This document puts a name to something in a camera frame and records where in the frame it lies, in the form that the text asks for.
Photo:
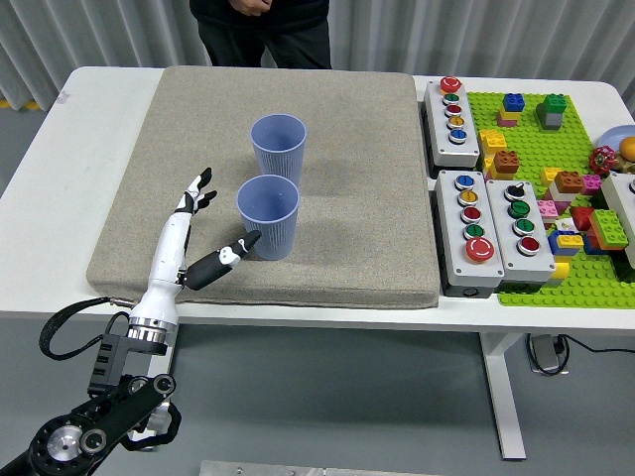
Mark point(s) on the green studded baseplate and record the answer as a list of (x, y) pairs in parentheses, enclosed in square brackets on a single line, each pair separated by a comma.
[(526, 149)]

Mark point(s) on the orange toy bun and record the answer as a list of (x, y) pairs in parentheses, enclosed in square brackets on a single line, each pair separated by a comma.
[(628, 149)]

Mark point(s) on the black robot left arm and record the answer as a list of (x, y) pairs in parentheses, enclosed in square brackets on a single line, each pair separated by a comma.
[(114, 416)]

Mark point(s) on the person's left hand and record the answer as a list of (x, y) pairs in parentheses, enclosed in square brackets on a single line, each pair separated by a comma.
[(253, 6)]

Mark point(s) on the pink toy brick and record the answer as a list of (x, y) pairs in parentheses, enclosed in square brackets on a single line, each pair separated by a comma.
[(506, 121), (548, 209)]

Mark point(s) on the lilac plate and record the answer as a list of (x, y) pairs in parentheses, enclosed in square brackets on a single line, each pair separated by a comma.
[(612, 136)]

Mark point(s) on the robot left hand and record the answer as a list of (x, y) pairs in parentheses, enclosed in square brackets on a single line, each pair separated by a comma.
[(166, 258)]

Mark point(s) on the white printed toy tile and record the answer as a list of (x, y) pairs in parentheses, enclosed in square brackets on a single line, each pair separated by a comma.
[(565, 227)]

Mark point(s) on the white toy brick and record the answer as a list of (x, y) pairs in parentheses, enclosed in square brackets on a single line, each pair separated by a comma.
[(563, 196)]

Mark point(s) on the orange toy brick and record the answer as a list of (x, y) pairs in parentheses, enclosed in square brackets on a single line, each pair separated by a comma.
[(614, 244)]

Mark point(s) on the yellow black floor tape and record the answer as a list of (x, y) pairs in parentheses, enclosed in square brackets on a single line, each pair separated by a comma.
[(17, 104)]

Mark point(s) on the magenta toy brick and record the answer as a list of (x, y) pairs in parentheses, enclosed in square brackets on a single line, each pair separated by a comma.
[(591, 184)]

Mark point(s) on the grey toy brick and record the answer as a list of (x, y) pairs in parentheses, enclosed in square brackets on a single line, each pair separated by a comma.
[(551, 121)]

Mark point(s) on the grey selector switch control box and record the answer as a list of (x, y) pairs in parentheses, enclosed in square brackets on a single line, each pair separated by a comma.
[(521, 263)]

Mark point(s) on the red valve handwheel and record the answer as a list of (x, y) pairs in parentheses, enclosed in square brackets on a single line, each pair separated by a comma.
[(602, 159)]

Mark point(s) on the large green toy brick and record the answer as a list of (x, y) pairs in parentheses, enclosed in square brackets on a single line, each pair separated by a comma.
[(607, 223)]

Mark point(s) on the grey-brown fabric mat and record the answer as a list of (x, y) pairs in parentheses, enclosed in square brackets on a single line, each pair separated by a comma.
[(347, 223)]

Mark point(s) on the red toy brick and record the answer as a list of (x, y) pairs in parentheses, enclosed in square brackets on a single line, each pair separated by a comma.
[(581, 218)]

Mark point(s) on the grey curtain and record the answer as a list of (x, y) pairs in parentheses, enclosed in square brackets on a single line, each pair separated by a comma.
[(496, 35)]

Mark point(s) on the grey five-button control box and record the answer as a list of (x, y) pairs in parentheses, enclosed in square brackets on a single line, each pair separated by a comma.
[(444, 144), (451, 238)]

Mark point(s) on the blue toy brick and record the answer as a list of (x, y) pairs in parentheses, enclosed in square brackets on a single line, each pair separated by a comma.
[(554, 244), (514, 102), (590, 245)]

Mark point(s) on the brown toy brick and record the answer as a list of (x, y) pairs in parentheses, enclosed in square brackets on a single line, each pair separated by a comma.
[(569, 182), (506, 163)]

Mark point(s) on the blue ribbed plastic cup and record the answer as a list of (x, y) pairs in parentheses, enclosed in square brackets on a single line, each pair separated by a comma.
[(273, 223), (278, 149)]

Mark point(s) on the yellow toy brick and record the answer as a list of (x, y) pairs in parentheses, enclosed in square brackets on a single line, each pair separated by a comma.
[(549, 176), (506, 114), (570, 241), (488, 168), (492, 141), (559, 273)]

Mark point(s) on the white power strip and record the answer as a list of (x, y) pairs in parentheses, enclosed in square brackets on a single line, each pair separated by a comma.
[(543, 354)]

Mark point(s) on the white control box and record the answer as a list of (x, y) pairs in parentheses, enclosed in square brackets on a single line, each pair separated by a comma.
[(622, 203)]

